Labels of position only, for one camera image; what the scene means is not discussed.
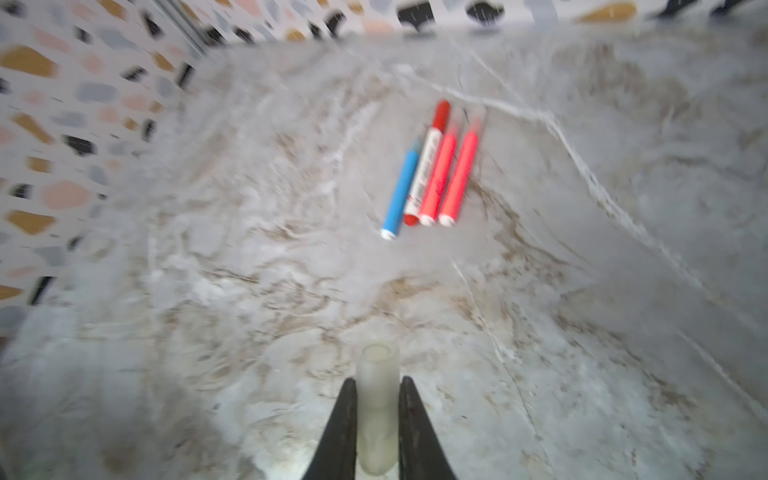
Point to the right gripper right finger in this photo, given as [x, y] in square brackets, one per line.
[420, 455]

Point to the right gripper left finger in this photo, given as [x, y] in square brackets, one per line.
[336, 453]

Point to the clear cap for yellow highlighter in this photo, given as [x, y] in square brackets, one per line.
[377, 379]

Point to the blue green pen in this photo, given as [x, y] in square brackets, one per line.
[391, 226]

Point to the white pen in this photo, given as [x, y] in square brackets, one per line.
[422, 175]

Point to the bright pink highlighter pen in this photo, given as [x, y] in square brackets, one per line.
[429, 209]

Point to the red pen cap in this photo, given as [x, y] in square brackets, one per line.
[441, 115]

